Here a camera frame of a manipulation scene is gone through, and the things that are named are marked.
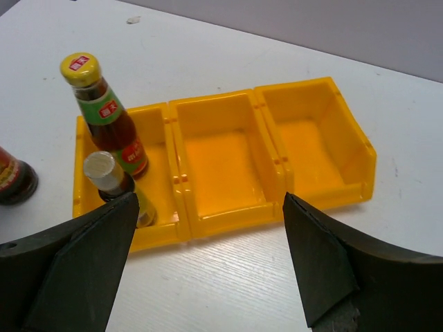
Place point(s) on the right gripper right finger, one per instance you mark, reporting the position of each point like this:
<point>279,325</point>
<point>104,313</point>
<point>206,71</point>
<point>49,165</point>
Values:
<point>351,281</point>

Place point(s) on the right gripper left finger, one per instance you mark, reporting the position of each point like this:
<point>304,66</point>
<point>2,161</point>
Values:
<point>65,278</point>

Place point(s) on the red-lid dark sauce jar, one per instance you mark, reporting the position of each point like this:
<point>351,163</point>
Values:
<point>18,180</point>

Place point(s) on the small beige-cap oil bottle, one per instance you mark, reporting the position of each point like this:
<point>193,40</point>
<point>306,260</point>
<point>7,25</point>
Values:
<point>111,181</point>

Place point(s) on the yellow-cap green-label sauce bottle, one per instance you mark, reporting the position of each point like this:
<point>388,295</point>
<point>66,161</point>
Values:
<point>110,126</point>

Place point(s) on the yellow three-compartment bin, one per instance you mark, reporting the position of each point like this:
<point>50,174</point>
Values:
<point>221,163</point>

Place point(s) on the small white scrap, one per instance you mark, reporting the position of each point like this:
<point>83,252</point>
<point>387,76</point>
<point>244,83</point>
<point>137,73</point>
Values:
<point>133,20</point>

